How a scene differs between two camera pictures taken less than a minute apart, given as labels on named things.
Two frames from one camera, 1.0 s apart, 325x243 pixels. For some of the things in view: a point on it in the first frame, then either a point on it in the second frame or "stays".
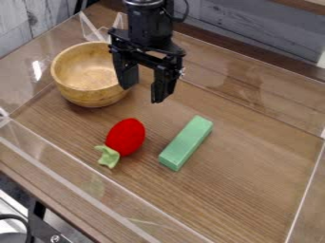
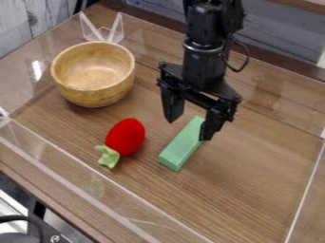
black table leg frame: [40, 230] stays
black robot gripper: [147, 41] → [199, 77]
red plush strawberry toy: [124, 138] stays
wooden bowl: [84, 72] stays
